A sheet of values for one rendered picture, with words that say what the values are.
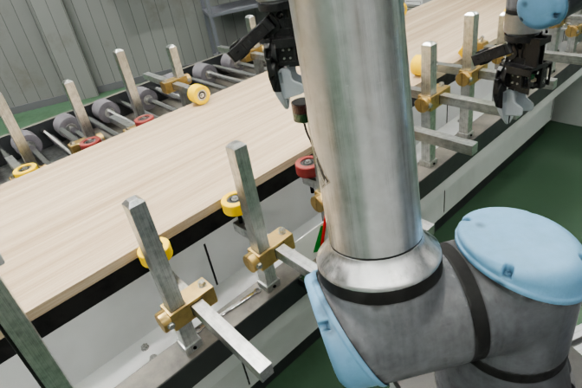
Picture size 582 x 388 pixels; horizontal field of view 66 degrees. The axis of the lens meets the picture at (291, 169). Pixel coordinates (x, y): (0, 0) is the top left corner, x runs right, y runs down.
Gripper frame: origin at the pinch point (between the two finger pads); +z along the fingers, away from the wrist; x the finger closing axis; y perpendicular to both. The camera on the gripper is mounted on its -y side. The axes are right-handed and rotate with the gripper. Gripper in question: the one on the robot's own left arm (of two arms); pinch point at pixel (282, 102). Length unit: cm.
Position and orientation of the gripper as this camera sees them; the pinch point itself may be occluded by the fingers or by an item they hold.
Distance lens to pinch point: 92.8
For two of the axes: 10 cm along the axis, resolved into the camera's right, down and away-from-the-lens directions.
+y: 9.6, 0.1, -2.9
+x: 2.5, -5.3, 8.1
